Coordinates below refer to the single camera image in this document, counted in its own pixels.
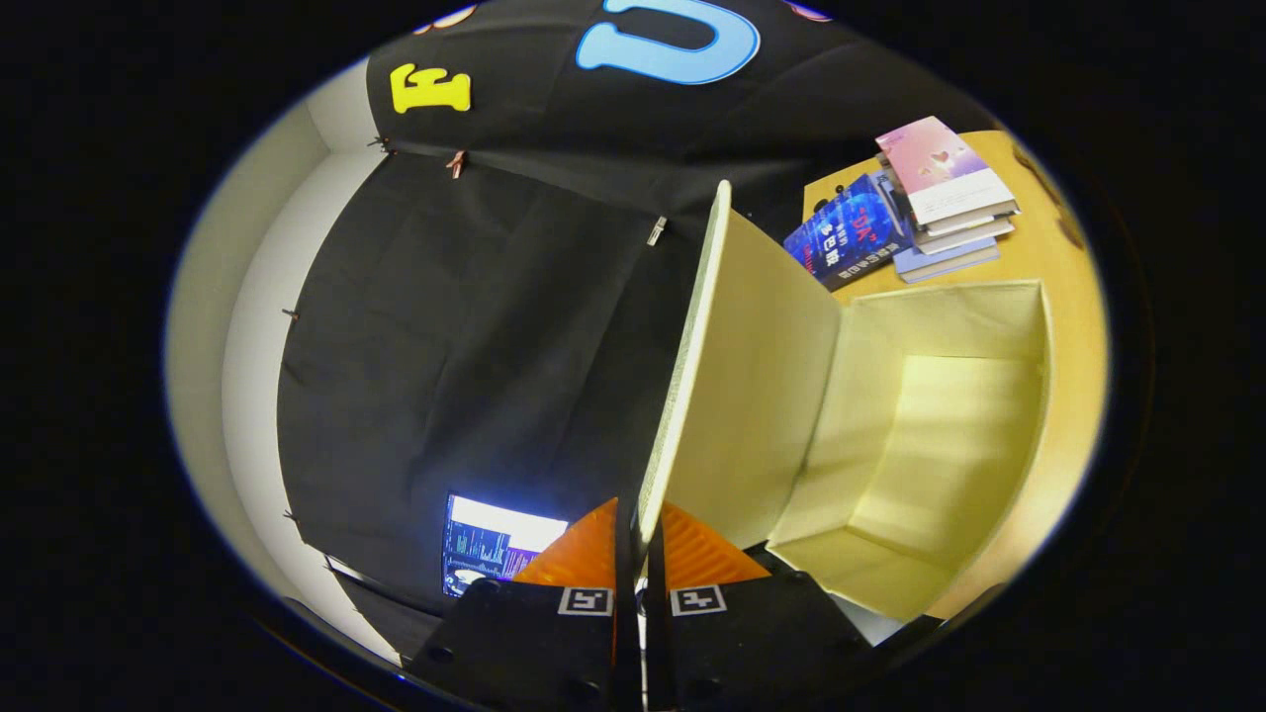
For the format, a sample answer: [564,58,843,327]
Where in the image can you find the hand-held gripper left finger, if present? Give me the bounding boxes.
[401,497,644,712]

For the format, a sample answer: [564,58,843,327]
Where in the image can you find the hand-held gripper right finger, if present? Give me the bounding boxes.
[645,502,881,712]

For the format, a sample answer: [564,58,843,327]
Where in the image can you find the green fabric storage box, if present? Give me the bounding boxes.
[633,180,1054,624]

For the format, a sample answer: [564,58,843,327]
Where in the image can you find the computer monitor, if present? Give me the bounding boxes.
[442,492,572,599]

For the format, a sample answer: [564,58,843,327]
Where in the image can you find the black backdrop cloth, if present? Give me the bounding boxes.
[277,0,990,634]

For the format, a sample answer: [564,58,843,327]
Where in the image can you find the dark blue book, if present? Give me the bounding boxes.
[783,174,916,291]

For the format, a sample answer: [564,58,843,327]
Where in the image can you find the pale blue book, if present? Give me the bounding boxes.
[890,235,1002,286]

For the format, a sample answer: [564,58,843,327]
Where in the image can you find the white book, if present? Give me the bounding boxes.
[915,210,1020,256]

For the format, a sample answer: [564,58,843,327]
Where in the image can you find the pink cover book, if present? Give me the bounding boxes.
[875,117,1020,228]

